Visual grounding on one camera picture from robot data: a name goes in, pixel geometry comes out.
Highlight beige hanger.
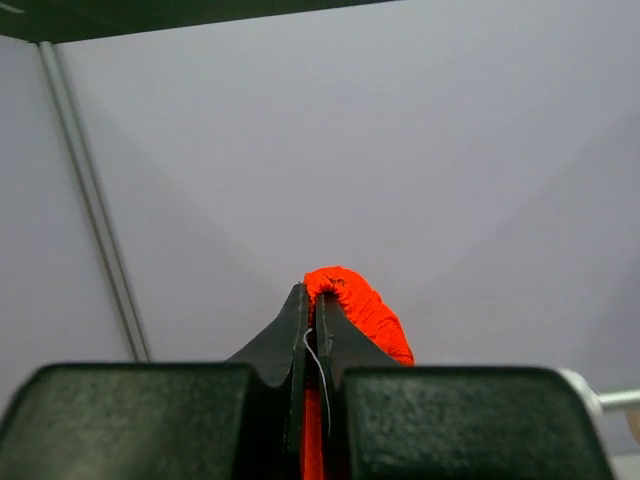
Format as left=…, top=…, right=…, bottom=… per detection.
left=625, top=410, right=640, bottom=444

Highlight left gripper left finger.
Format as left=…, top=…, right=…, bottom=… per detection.
left=1, top=285, right=308, bottom=479

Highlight silver clothes rack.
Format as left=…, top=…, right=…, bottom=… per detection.
left=557, top=368, right=639, bottom=415

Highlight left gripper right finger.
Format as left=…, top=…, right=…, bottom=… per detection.
left=314, top=294, right=614, bottom=480

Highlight orange shorts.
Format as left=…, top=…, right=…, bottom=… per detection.
left=300, top=266, right=415, bottom=479

